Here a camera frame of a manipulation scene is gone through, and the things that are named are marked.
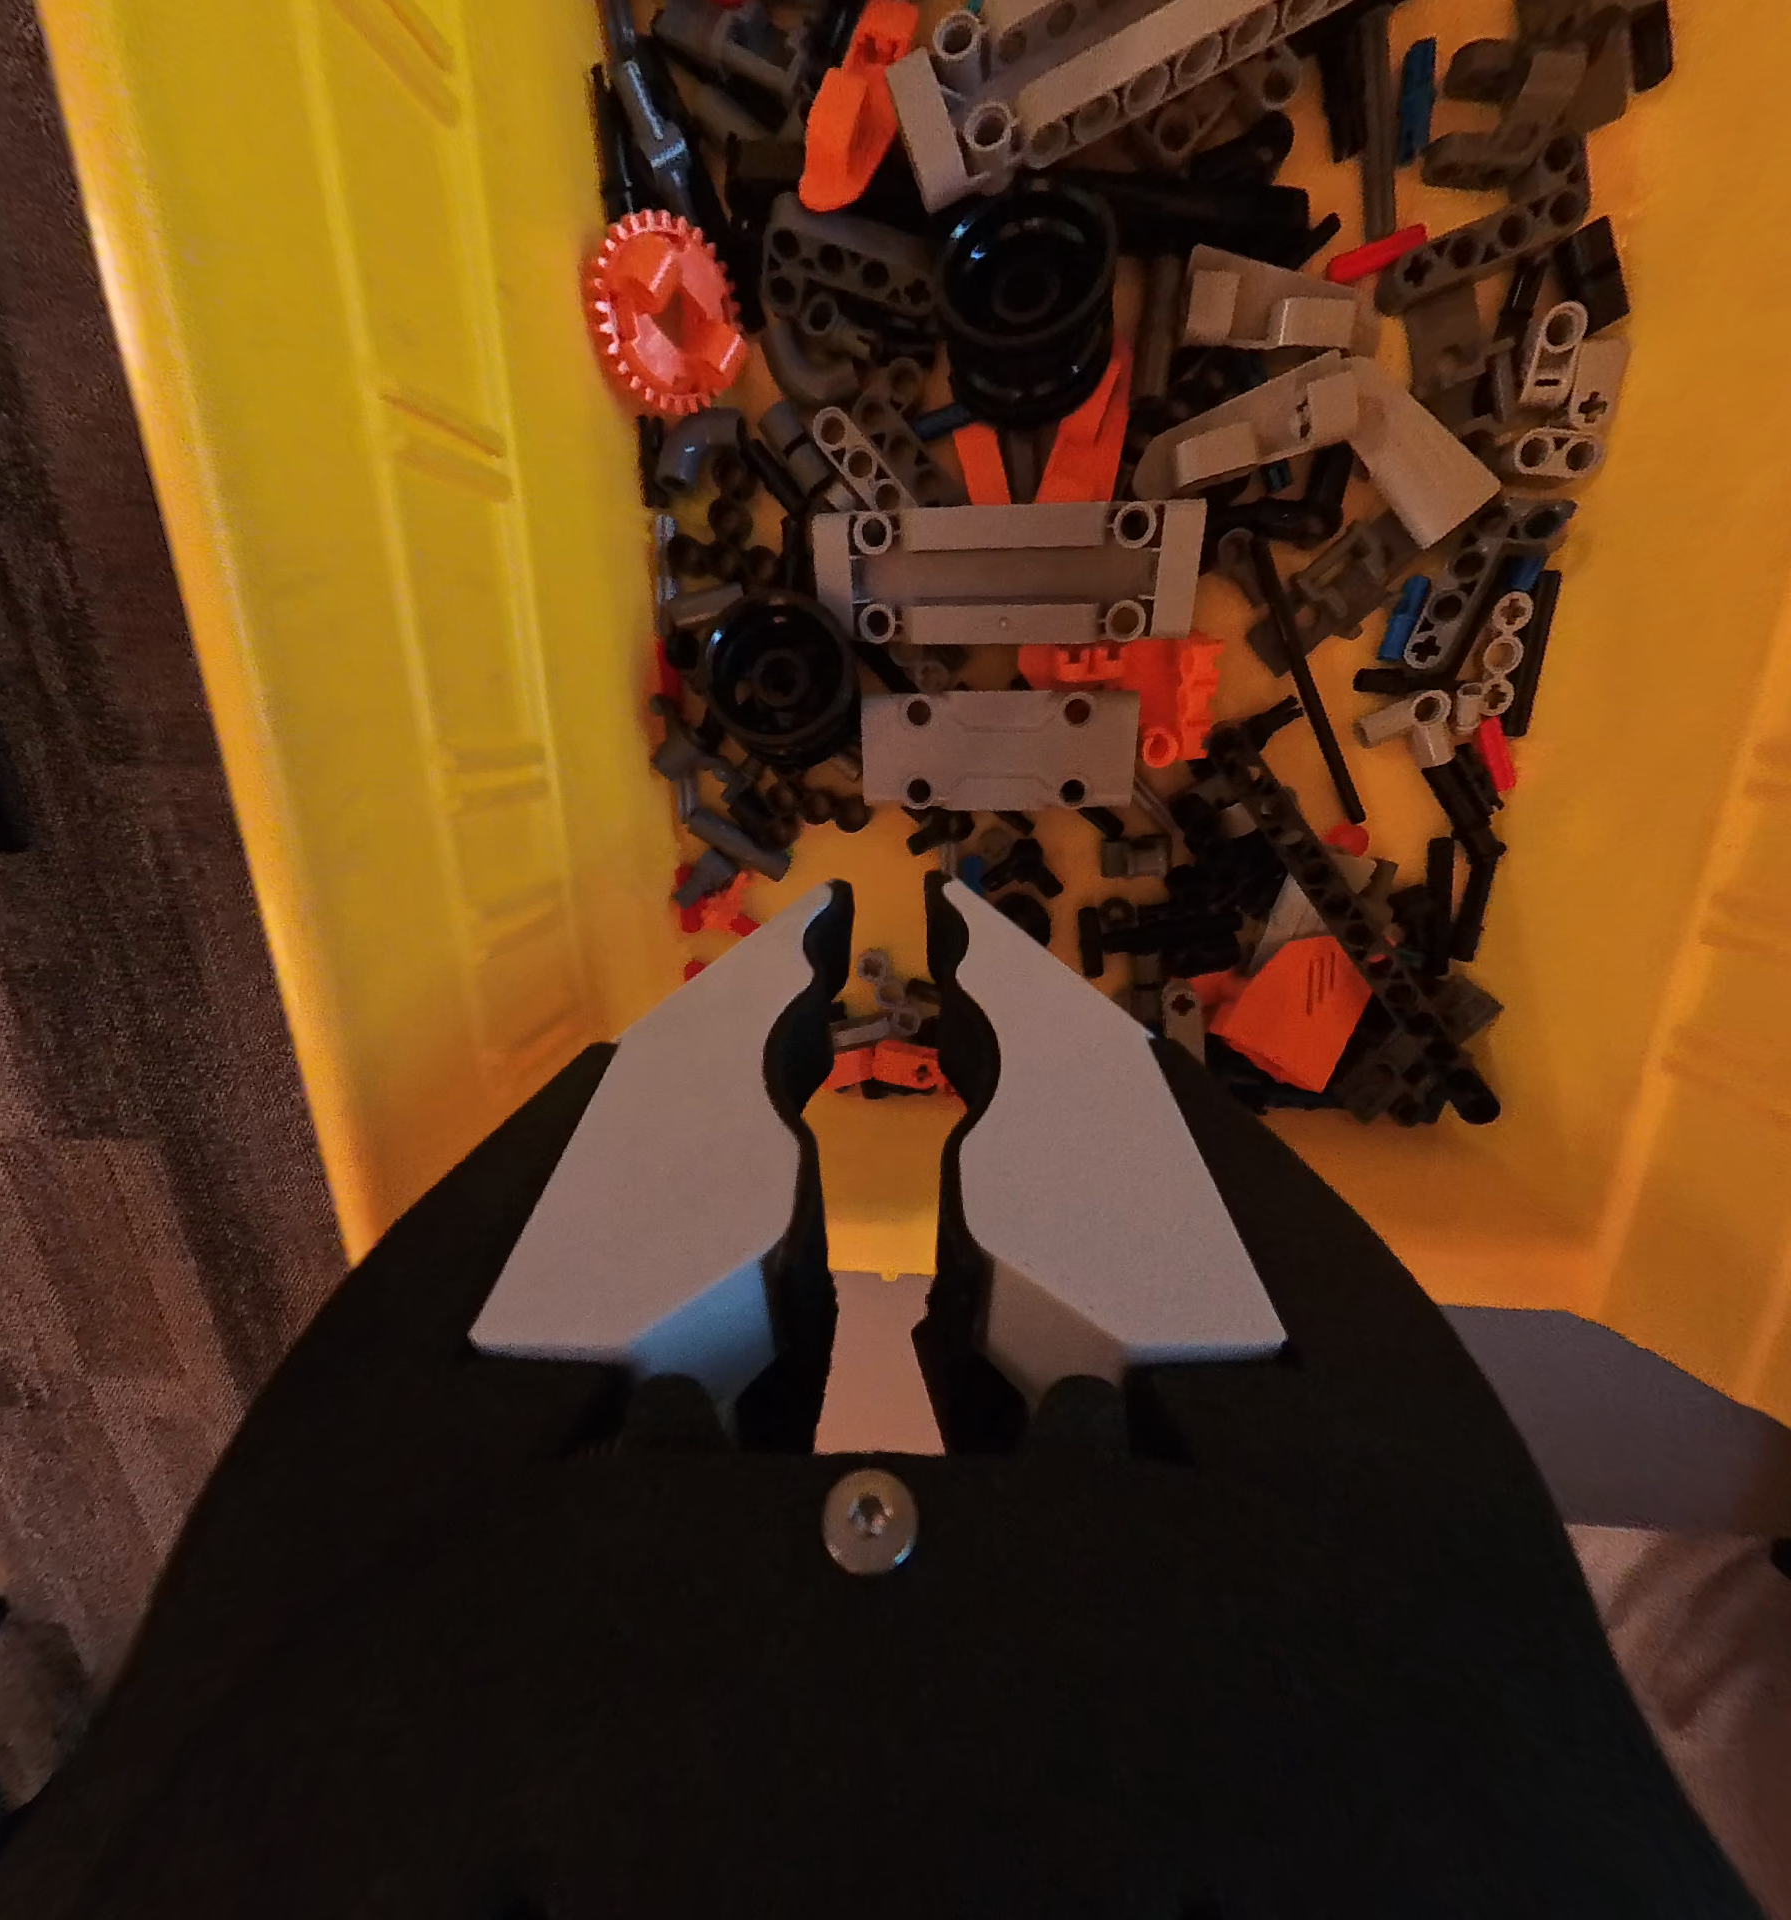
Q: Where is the grey plate with four holes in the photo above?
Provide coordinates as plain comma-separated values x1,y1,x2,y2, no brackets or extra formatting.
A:
862,690,1140,812

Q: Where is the large grey frame piece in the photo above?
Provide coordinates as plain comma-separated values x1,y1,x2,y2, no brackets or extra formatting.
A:
886,0,1357,213

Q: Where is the orange bracket piece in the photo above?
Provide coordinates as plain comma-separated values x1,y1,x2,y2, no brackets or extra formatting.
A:
1020,634,1228,765

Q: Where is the grey rectangular frame piece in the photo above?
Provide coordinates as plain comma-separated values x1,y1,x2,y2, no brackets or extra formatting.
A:
812,499,1209,648

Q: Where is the yellow plastic bin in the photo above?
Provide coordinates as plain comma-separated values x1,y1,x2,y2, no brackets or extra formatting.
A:
36,0,1791,1460

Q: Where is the orange panel piece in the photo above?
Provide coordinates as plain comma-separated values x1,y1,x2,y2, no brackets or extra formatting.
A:
1212,937,1372,1091

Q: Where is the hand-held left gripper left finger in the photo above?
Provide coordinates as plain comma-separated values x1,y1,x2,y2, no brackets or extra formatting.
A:
471,880,855,1453

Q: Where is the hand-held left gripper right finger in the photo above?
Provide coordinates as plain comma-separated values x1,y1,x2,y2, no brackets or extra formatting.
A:
917,874,1286,1453

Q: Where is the black wheel hub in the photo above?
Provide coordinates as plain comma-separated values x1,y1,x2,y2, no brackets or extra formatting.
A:
936,180,1122,427
704,592,862,752

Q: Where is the orange gear wheel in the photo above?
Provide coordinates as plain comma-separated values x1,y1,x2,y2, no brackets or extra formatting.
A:
584,209,747,415

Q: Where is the pile of building bricks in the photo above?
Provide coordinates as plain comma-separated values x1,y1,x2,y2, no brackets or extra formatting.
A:
587,0,1676,1126

